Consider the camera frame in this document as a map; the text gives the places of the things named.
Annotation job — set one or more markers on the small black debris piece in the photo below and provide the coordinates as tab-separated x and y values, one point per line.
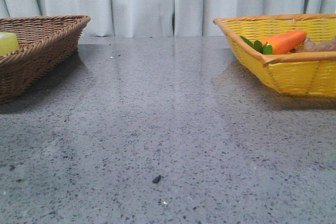
157	179

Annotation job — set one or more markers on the brown wicker basket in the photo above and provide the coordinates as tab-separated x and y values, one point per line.
44	42

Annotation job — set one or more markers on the beige ginger root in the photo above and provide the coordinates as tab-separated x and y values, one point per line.
312	46

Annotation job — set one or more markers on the orange toy carrot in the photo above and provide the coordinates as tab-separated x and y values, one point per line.
277	44

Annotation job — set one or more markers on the yellow wicker basket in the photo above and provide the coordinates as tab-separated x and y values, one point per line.
299	73

